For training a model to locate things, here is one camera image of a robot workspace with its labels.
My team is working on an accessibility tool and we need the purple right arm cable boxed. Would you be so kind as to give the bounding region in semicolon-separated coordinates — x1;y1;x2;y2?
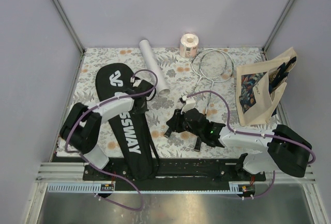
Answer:
187;91;316;165

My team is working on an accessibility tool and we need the beige tote bag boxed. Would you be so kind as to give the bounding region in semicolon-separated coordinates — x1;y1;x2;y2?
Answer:
235;47;297;126

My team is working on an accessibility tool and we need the white shuttlecock tube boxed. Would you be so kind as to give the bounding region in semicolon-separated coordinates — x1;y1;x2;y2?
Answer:
139;39;170;97

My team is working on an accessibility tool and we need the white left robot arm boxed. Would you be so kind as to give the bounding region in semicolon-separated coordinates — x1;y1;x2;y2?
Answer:
60;78;155;180

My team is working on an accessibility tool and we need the black racket bag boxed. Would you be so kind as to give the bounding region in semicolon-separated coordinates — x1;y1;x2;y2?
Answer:
95;63;159;180

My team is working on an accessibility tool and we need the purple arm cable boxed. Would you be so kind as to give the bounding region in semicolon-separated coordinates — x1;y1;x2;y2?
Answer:
64;69;159;162
187;91;316;165

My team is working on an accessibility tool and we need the badminton racket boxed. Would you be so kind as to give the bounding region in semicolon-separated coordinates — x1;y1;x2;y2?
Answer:
191;50;233;153
163;49;228;139

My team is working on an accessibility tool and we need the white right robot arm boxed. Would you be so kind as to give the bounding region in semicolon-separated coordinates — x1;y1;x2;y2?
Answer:
165;108;312;181

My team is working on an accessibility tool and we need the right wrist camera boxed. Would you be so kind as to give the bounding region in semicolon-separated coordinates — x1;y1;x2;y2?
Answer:
179;96;195;114

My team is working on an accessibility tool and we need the pink toilet paper roll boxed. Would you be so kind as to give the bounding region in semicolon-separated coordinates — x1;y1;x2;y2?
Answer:
179;33;199;58

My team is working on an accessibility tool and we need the floral table mat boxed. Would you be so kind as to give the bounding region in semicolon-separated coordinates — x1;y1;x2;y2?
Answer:
55;47;290;159

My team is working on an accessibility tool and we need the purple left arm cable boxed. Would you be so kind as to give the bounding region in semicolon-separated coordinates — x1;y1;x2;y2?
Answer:
64;69;159;162

